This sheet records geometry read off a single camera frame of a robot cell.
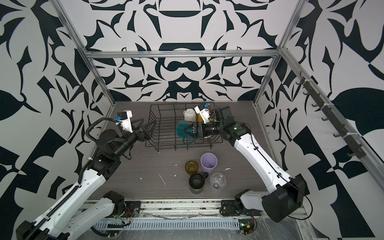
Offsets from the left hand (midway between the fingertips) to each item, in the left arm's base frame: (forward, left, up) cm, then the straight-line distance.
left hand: (149, 117), depth 68 cm
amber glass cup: (-11, -19, -30) cm, 37 cm away
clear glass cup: (-19, -33, -33) cm, 50 cm away
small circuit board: (-39, -44, -35) cm, 68 cm away
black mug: (-18, -21, -33) cm, 43 cm away
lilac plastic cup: (-11, -28, -25) cm, 39 cm away
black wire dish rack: (+11, -2, -31) cm, 33 cm away
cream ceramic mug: (+18, -18, -21) cm, 33 cm away
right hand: (-4, -18, -4) cm, 19 cm away
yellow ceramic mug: (+19, -25, -26) cm, 41 cm away
